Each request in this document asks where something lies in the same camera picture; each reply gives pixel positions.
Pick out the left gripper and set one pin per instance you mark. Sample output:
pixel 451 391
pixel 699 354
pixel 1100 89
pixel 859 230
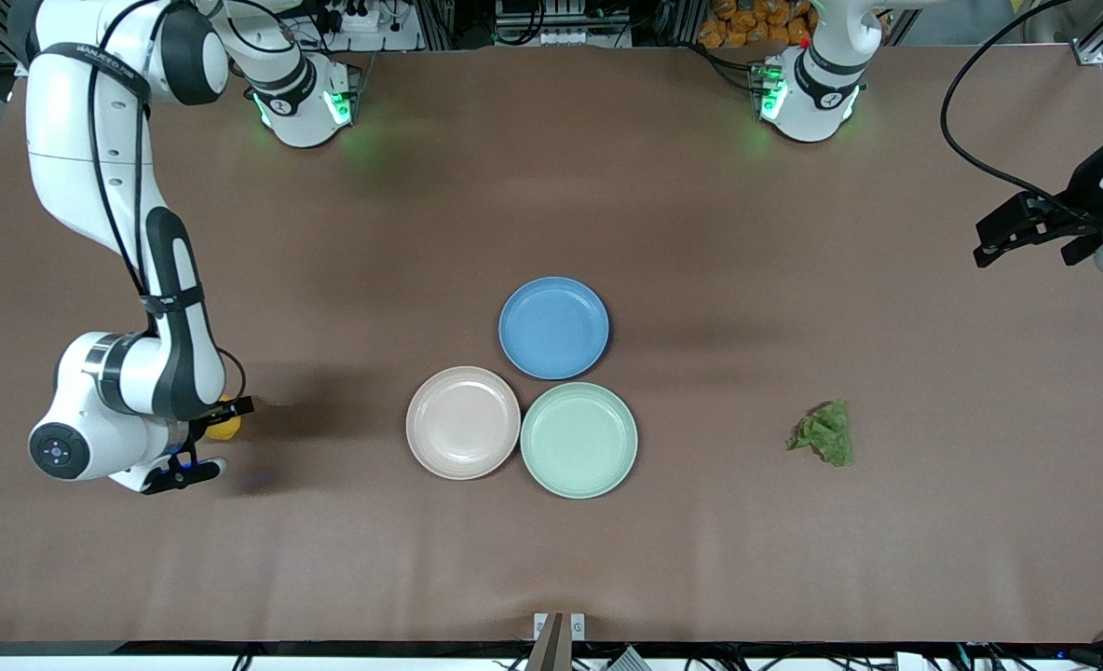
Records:
pixel 1088 189

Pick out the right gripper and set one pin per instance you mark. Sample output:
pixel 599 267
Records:
pixel 205 421

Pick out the yellow lemon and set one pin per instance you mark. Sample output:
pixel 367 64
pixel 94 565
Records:
pixel 227 429

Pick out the green lettuce leaf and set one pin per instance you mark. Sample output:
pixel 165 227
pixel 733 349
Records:
pixel 831 433

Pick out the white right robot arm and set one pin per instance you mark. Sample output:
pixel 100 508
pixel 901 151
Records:
pixel 76 140

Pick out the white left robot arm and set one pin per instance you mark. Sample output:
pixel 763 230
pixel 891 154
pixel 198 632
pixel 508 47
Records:
pixel 812 102

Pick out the beige plate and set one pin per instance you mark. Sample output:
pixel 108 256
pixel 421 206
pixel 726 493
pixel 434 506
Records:
pixel 463 424

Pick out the blue plate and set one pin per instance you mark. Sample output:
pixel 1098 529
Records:
pixel 551 326

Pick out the light green plate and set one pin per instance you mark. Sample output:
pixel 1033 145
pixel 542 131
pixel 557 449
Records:
pixel 578 440

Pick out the bag of orange fruit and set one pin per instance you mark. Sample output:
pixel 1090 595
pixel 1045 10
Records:
pixel 747 23

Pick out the white power strip with plugs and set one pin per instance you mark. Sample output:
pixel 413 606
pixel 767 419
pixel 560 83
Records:
pixel 360 20

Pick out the small white box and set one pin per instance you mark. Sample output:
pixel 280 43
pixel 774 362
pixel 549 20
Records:
pixel 912 662

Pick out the white ribbed part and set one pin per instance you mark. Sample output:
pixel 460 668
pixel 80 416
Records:
pixel 628 660

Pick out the white socket strip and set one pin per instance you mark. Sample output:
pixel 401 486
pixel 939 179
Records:
pixel 570 39

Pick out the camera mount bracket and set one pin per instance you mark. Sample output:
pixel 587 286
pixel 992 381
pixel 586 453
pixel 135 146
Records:
pixel 551 648

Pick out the aluminium frame post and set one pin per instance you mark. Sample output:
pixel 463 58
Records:
pixel 687 23
pixel 435 23

